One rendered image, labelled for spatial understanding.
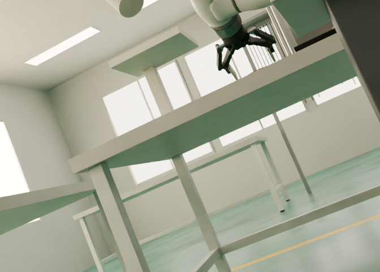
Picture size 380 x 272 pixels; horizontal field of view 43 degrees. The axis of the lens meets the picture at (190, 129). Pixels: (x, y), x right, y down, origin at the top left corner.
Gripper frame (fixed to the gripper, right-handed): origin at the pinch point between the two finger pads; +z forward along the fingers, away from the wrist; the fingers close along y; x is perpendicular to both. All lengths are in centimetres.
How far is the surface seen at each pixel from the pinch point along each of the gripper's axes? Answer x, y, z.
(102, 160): 19, 53, -13
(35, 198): 4, 100, 9
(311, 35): -23.0, -21.1, 25.0
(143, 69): -68, 60, 42
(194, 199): -7, 62, 78
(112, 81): -501, 316, 439
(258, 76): 15.4, -2.3, -12.7
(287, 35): -15.4, -13.4, 10.7
